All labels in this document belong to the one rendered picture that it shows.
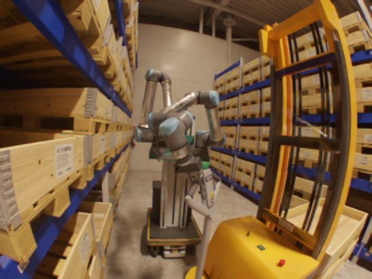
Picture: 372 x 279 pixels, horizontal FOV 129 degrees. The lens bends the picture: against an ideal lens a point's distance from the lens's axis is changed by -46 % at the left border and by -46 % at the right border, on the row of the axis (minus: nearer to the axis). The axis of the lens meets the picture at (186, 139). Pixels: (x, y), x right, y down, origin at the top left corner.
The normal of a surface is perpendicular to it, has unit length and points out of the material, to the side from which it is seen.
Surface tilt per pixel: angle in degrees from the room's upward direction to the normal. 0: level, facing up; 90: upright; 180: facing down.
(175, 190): 90
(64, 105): 90
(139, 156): 90
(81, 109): 90
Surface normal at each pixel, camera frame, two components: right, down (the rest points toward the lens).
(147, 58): 0.26, 0.07
